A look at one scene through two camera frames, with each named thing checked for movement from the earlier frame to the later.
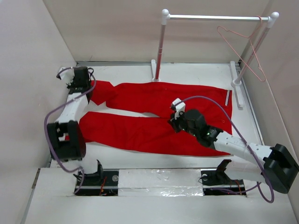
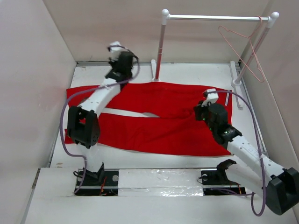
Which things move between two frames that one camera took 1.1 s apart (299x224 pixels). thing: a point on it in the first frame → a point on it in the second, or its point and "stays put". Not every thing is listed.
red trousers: (98, 128) stays put
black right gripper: (174, 122) → (198, 109)
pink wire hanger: (264, 80) stays put
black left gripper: (72, 86) → (112, 63)
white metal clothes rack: (236, 82) stays put
